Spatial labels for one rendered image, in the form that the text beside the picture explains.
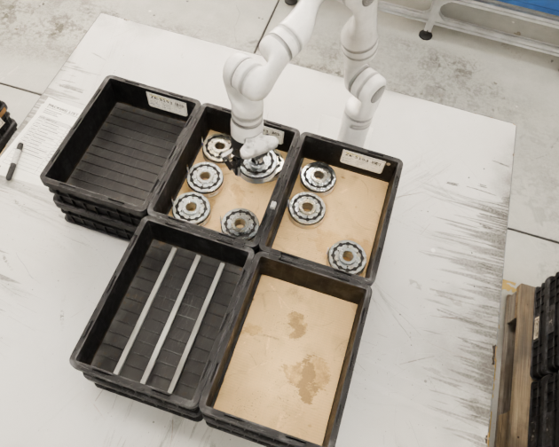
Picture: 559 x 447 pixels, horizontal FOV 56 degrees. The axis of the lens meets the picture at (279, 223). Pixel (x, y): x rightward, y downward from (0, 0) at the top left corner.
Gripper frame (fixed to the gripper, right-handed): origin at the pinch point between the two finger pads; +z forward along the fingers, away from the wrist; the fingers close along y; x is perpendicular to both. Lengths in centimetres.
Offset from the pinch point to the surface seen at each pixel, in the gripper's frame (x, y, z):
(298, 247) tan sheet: 19.1, -6.5, 17.2
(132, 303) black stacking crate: 14.1, 38.7, 17.4
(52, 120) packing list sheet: -63, 39, 30
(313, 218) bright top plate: 14.5, -13.5, 14.4
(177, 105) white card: -34.8, 4.7, 10.6
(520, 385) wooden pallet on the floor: 81, -76, 86
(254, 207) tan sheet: 2.6, -1.5, 17.2
